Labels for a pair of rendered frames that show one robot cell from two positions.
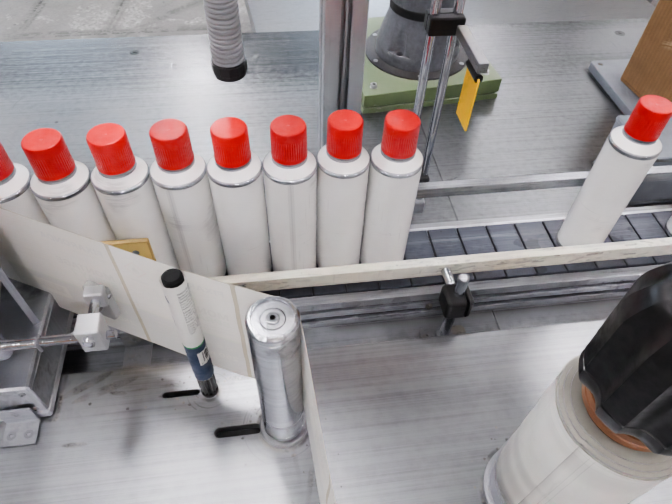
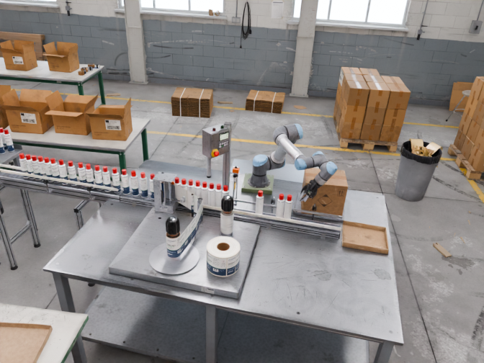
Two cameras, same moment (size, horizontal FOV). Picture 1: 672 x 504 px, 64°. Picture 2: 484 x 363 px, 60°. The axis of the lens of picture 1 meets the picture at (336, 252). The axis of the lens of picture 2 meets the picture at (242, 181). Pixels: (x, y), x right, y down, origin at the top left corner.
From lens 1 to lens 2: 2.52 m
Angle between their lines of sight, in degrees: 25
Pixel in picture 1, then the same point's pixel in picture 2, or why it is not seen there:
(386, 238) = not seen: hidden behind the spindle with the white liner
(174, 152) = (197, 184)
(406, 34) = (253, 178)
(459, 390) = not seen: hidden behind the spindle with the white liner
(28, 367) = (173, 204)
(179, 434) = (186, 219)
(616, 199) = (258, 205)
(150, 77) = (203, 176)
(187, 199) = (197, 190)
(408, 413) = (216, 224)
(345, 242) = (217, 203)
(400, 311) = not seen: hidden behind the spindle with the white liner
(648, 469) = (225, 214)
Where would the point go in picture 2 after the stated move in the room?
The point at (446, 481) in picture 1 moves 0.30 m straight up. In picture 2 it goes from (217, 230) to (217, 193)
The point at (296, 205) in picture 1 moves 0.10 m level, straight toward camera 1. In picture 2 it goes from (210, 194) to (206, 202)
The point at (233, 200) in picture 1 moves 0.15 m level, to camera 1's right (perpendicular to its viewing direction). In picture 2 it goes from (203, 191) to (222, 196)
